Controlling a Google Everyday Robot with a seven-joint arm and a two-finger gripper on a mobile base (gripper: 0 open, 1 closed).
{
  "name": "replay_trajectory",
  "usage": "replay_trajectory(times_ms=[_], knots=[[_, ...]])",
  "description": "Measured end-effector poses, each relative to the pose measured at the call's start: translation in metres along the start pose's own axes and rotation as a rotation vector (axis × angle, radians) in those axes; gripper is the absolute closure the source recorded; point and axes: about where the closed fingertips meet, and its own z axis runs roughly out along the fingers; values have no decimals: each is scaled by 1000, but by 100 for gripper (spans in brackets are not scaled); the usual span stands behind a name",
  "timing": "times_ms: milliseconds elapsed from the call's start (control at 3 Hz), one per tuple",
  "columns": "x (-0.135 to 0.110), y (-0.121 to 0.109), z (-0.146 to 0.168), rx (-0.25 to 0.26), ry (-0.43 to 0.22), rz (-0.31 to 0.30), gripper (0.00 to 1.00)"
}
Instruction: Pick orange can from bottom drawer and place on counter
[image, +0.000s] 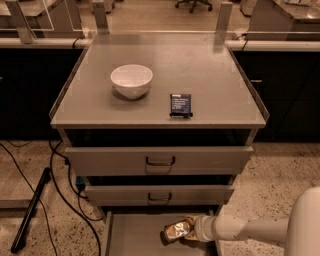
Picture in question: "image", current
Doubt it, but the black bar on floor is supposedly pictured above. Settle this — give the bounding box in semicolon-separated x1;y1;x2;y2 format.
10;167;50;254

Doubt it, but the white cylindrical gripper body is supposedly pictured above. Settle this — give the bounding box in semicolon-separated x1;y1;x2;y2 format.
194;215;215;242

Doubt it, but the grey middle drawer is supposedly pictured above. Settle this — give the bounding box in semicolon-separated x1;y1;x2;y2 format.
85;185;234;206

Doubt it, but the thin black floor cable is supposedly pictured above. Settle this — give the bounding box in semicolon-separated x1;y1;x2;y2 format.
0;142;60;256

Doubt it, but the black office chair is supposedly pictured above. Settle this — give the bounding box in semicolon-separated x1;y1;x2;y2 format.
175;0;213;14

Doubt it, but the grey drawer cabinet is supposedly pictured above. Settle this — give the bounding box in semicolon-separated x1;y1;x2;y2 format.
48;31;270;214

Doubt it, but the white ceramic bowl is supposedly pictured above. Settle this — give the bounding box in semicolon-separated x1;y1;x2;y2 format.
110;64;153;100

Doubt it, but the grey bottom drawer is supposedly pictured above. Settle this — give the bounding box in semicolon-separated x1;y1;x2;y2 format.
101;208;221;256

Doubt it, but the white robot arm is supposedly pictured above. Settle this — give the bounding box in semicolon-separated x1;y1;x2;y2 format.
185;187;320;256

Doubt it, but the shiny orange can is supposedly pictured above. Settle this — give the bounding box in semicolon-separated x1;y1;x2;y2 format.
163;220;193;243

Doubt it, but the grey top drawer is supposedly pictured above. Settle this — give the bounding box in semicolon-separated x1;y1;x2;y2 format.
65;146;253;176

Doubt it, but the dark blue card box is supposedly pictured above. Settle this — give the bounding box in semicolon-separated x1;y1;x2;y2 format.
170;94;193;118

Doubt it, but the grey drawer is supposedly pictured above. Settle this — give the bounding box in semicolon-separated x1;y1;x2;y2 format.
85;185;234;206
101;208;221;256
65;146;253;176

